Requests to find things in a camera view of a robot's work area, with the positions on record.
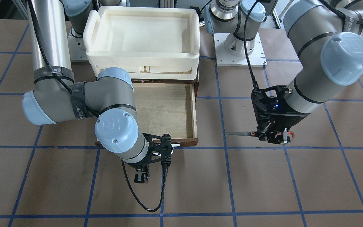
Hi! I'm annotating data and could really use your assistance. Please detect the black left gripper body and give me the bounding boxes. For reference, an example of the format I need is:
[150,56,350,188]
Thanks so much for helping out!
[251,86,309,144]

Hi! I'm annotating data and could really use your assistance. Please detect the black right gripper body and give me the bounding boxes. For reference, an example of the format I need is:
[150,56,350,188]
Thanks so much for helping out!
[131,134,173,172]

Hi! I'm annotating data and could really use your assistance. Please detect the grey orange scissors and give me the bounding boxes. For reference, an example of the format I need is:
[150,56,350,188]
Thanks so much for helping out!
[225,131,295,139]

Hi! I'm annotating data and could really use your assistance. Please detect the wooden drawer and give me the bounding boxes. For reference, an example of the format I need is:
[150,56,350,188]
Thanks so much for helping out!
[100,80,198,147]

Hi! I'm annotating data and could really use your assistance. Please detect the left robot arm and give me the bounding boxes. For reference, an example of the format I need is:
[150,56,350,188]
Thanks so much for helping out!
[230,0,363,144]

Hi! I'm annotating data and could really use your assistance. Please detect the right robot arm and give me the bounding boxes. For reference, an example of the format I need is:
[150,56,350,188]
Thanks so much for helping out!
[22,0,173,183]

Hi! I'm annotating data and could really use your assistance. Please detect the white plastic tray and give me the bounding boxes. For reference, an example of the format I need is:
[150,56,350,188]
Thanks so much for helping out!
[83,6,200,80]

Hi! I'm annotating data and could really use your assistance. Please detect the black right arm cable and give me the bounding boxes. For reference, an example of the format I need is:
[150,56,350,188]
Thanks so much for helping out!
[121,160,169,212]

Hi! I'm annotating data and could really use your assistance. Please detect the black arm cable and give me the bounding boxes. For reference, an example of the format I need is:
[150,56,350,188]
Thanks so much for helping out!
[121,160,169,212]
[243,0,261,92]

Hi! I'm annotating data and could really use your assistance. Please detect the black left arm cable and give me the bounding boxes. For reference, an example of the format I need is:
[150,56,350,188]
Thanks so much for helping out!
[243,0,261,92]

